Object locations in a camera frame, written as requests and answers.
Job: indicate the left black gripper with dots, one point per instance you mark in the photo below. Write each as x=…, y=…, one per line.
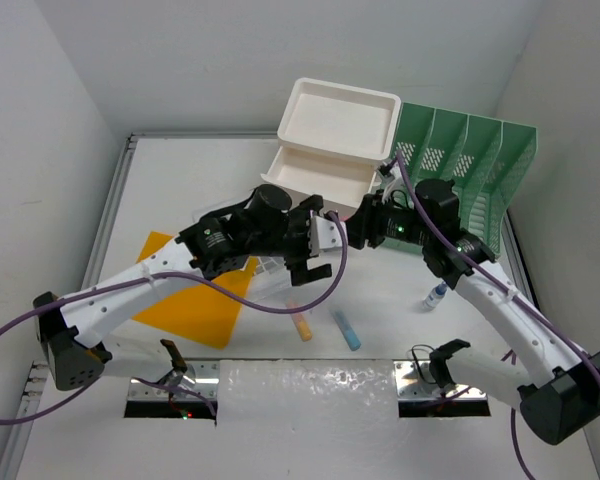
x=297, y=264

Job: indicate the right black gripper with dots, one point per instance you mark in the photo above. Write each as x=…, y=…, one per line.
x=365, y=223

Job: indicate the orange pink highlighter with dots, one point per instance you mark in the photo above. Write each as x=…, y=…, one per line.
x=299, y=321

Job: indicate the white three-drawer storage box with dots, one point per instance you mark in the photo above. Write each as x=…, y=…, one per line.
x=332, y=138

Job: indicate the blue highlighter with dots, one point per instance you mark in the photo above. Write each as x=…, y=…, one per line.
x=346, y=329

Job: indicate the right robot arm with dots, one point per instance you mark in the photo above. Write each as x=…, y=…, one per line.
x=556, y=385

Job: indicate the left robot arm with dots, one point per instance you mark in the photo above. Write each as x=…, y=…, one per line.
x=75, y=331

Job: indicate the clear sleeve with documents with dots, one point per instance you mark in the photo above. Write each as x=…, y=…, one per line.
x=269, y=275

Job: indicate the blue-capped small dropper bottle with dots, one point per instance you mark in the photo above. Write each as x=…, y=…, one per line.
x=435, y=296

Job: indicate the green plastic file organizer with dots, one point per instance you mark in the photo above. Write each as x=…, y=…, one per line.
x=486, y=158

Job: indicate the orange plastic folder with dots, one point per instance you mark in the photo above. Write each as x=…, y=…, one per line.
x=199, y=313

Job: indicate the white foam front panel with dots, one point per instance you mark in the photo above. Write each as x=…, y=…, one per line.
x=291, y=420

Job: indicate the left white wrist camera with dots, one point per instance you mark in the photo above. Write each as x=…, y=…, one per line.
x=326, y=235

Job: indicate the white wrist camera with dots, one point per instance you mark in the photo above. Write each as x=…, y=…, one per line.
x=326, y=235
x=386, y=178

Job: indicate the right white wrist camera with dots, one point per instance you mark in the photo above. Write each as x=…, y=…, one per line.
x=386, y=178

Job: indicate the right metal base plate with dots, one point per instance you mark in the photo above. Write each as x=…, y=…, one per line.
x=414, y=382

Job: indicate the metal base plate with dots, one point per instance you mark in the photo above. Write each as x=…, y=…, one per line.
x=414, y=382
x=201, y=377

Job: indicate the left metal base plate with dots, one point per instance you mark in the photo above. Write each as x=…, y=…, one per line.
x=201, y=377

